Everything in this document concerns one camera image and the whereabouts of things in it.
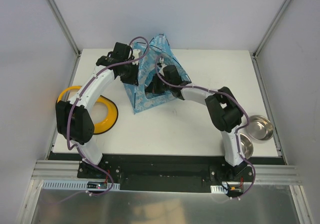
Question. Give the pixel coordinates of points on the steel pet bowl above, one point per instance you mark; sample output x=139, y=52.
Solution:
x=260, y=128
x=247, y=146

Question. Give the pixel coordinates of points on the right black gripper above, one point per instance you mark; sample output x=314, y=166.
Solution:
x=155, y=87

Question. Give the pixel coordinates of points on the black tent pole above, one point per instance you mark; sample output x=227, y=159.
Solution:
x=159, y=46

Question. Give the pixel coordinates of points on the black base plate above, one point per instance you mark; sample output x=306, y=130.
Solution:
x=166, y=173

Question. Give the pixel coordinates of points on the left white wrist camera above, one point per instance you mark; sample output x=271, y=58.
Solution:
x=135, y=56

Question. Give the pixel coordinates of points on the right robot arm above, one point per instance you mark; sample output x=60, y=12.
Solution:
x=222, y=107

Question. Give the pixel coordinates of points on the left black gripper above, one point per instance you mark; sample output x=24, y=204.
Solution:
x=132, y=75

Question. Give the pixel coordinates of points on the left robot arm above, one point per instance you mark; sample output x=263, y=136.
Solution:
x=106, y=70

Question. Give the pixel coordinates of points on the left white cable duct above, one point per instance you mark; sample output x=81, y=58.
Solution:
x=79, y=185

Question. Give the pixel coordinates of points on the right white cable duct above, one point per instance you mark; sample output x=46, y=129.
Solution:
x=218, y=189

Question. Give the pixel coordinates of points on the blue snowman pet tent fabric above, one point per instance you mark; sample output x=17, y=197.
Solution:
x=149, y=93

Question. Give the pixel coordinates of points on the white cable duct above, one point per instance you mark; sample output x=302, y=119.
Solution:
x=218, y=189
x=79, y=185

